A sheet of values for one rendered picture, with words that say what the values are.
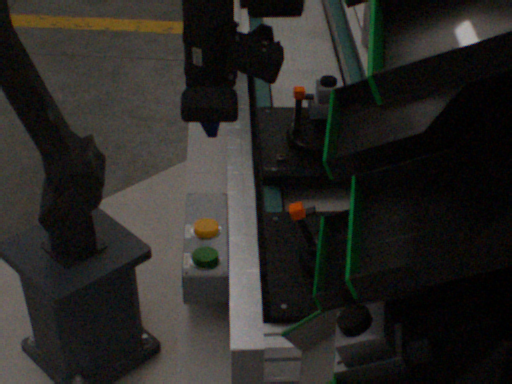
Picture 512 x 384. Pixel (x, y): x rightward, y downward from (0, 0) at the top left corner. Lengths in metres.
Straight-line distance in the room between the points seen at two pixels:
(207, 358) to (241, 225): 0.23
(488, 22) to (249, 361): 0.67
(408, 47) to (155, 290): 0.85
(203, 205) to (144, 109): 2.21
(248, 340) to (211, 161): 0.59
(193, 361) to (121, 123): 2.30
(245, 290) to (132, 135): 2.21
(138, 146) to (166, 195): 1.75
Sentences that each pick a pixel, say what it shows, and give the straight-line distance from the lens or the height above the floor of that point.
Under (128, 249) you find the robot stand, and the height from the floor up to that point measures 1.06.
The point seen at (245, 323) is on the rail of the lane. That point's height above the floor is 0.95.
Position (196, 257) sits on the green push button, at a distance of 1.17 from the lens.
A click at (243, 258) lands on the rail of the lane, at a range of 1.19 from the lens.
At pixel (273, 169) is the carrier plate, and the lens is 1.35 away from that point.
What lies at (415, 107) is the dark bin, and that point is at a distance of 0.73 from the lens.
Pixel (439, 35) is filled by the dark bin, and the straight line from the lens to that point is 0.52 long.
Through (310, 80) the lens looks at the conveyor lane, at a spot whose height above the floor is 0.92.
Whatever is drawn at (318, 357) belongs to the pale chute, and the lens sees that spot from 0.97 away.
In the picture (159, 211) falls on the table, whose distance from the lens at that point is 1.45.
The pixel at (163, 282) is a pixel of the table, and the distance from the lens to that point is 1.30.
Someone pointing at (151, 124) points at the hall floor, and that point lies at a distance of 3.37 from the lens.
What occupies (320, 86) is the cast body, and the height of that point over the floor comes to 1.09.
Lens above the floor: 1.74
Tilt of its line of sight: 38 degrees down
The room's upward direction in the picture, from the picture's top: 5 degrees clockwise
